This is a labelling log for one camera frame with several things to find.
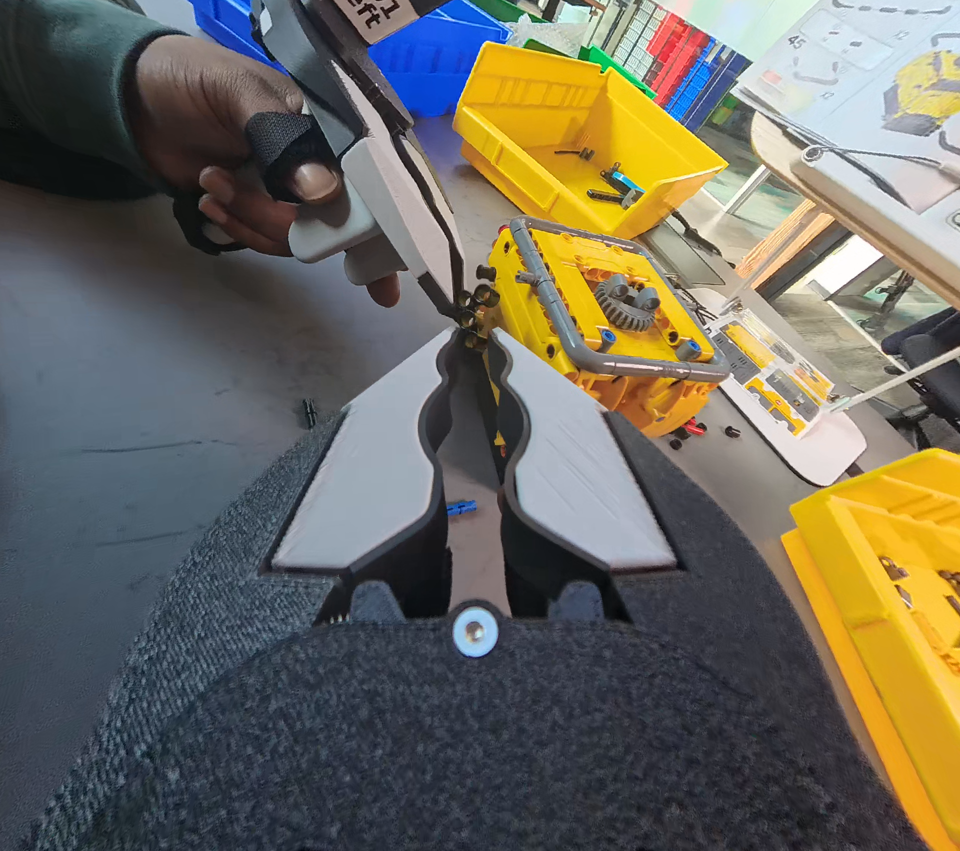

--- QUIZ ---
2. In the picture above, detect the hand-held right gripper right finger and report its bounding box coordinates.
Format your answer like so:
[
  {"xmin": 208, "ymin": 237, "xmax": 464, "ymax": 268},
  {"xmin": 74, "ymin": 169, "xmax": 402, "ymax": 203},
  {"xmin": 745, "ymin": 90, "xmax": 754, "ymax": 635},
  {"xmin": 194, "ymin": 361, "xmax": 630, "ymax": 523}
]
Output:
[{"xmin": 487, "ymin": 329, "xmax": 680, "ymax": 618}]

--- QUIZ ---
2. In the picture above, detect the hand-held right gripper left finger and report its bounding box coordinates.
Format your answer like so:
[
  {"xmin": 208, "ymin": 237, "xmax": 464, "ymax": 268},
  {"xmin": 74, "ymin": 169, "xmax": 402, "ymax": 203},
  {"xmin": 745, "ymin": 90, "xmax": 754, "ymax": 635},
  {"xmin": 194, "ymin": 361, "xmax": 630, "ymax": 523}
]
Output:
[{"xmin": 270, "ymin": 328, "xmax": 460, "ymax": 618}]

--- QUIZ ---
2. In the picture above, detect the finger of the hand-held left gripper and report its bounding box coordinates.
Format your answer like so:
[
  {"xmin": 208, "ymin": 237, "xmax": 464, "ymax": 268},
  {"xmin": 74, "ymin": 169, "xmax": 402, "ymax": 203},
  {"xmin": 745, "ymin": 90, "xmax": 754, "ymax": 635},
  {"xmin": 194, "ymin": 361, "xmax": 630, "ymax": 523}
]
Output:
[
  {"xmin": 396, "ymin": 128, "xmax": 468, "ymax": 323},
  {"xmin": 332, "ymin": 62, "xmax": 462, "ymax": 314}
]

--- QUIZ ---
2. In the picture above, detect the black lego hub connector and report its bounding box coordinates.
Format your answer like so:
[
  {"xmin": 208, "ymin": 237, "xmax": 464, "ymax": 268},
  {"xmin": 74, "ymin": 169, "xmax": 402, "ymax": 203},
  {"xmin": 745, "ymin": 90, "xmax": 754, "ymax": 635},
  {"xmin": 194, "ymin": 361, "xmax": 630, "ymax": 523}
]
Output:
[{"xmin": 451, "ymin": 263, "xmax": 503, "ymax": 352}]

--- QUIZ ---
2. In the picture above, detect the yellow lego robot model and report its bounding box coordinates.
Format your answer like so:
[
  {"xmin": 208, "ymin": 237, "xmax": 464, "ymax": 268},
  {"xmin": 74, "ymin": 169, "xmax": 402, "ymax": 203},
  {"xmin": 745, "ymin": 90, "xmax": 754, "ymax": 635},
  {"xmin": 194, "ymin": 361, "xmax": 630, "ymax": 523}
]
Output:
[{"xmin": 480, "ymin": 213, "xmax": 734, "ymax": 441}]

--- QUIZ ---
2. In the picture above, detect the yellow storage bin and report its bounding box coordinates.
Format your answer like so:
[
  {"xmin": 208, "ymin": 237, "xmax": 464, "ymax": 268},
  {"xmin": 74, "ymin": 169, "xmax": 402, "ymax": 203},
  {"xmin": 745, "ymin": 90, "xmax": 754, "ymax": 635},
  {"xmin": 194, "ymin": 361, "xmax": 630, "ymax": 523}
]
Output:
[
  {"xmin": 778, "ymin": 447, "xmax": 960, "ymax": 851},
  {"xmin": 451, "ymin": 39, "xmax": 730, "ymax": 242}
]

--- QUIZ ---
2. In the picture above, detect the person's left forearm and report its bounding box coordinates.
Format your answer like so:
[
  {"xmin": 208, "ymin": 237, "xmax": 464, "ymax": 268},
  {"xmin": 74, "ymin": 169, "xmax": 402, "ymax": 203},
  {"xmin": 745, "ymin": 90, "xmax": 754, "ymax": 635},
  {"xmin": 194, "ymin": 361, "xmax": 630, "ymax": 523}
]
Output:
[{"xmin": 0, "ymin": 0, "xmax": 190, "ymax": 201}]

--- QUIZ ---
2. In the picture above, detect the blue black lego piece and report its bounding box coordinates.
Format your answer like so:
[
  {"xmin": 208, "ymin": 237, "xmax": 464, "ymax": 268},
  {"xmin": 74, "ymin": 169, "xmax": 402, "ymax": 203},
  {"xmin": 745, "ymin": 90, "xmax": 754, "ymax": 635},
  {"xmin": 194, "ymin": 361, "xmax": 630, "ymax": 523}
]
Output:
[{"xmin": 599, "ymin": 161, "xmax": 648, "ymax": 209}]

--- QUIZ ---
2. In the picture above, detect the lego instruction booklet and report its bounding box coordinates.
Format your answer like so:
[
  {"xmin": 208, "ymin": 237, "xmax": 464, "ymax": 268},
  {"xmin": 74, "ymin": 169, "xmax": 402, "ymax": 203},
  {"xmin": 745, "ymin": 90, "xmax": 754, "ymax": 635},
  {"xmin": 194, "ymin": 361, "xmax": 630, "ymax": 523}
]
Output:
[{"xmin": 707, "ymin": 309, "xmax": 839, "ymax": 440}]

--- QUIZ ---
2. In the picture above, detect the open lego step manual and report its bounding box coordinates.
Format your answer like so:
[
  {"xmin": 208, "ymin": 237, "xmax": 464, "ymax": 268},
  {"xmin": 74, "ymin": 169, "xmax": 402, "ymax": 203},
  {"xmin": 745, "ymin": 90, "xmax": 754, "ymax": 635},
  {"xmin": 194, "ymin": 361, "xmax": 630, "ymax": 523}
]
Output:
[{"xmin": 729, "ymin": 0, "xmax": 960, "ymax": 216}]

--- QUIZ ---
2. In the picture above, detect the person's left hand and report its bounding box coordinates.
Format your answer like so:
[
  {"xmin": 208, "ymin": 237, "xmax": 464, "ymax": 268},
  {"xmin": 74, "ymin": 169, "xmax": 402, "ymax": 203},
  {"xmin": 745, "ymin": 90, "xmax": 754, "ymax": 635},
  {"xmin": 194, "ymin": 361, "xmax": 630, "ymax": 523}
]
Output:
[{"xmin": 133, "ymin": 35, "xmax": 404, "ymax": 310}]

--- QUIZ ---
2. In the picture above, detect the green storage bin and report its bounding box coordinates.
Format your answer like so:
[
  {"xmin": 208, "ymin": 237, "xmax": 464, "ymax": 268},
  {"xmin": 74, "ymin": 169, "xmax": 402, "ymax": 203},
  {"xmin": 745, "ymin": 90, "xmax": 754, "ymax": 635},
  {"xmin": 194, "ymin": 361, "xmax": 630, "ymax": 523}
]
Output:
[
  {"xmin": 463, "ymin": 0, "xmax": 554, "ymax": 27},
  {"xmin": 576, "ymin": 43, "xmax": 659, "ymax": 100}
]

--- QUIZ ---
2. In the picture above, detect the clear plastic bag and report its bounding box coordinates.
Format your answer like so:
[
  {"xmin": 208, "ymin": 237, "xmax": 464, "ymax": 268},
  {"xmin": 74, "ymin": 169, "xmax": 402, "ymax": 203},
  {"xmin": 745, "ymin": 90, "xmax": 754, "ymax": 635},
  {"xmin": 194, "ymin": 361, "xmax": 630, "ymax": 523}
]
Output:
[{"xmin": 534, "ymin": 17, "xmax": 595, "ymax": 47}]

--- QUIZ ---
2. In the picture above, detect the grey flat device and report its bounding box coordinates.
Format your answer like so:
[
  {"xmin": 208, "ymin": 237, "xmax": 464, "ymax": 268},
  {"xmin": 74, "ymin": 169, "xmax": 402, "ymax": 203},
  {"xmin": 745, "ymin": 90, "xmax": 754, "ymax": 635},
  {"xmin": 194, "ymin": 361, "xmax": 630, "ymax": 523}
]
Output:
[{"xmin": 636, "ymin": 212, "xmax": 729, "ymax": 290}]

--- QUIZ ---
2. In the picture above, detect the stack of coloured plastic crates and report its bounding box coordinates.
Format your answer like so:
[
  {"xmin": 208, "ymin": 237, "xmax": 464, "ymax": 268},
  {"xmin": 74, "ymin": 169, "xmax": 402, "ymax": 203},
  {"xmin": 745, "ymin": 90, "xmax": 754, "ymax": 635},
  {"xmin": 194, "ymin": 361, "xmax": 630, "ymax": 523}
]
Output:
[{"xmin": 602, "ymin": 0, "xmax": 753, "ymax": 134}]

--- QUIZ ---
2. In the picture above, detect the heap of grey blue parts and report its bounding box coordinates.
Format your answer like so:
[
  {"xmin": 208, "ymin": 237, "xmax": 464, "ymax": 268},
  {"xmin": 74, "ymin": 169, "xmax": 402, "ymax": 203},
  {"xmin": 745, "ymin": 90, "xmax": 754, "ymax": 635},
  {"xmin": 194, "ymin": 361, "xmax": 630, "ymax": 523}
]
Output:
[{"xmin": 876, "ymin": 553, "xmax": 960, "ymax": 674}]

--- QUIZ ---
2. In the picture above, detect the black office chair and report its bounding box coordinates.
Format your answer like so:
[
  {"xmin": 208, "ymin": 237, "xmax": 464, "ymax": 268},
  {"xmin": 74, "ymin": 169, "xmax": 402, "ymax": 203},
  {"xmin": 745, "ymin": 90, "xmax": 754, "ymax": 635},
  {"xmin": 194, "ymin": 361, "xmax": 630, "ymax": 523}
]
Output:
[{"xmin": 879, "ymin": 305, "xmax": 960, "ymax": 434}]

